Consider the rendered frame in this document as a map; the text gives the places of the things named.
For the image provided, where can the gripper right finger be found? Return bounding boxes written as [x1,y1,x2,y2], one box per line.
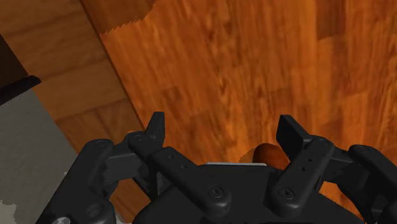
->
[268,115,397,224]

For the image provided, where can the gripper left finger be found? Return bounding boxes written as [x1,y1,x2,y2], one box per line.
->
[35,111,233,224]

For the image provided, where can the brown rounded object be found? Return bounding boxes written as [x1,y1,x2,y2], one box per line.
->
[253,143,291,171]

